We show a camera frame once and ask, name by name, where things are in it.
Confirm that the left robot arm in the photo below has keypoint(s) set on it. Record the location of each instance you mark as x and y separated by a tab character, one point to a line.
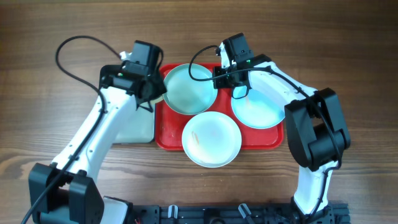
65	191

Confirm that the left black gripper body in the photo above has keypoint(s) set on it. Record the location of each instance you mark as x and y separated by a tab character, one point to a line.
152	92

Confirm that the green and yellow sponge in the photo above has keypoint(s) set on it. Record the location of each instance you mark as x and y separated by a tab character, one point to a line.
157	100

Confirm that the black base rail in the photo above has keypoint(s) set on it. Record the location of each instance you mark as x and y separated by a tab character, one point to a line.
270	213

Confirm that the black tray with grey liner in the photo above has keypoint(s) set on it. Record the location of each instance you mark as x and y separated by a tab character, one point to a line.
140	124

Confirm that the white plate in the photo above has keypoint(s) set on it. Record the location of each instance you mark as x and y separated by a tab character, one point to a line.
211	139

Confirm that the light blue plate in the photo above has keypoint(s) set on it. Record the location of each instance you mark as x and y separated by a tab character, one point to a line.
254	109

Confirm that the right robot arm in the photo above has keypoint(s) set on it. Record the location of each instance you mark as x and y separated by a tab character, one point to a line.
317	133

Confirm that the pale green plate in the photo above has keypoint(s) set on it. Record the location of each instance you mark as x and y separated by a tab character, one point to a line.
185	95

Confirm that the red plastic tray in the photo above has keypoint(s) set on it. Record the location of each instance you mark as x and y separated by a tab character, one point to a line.
170	124

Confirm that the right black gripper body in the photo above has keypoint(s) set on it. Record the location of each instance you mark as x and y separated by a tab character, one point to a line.
227	79

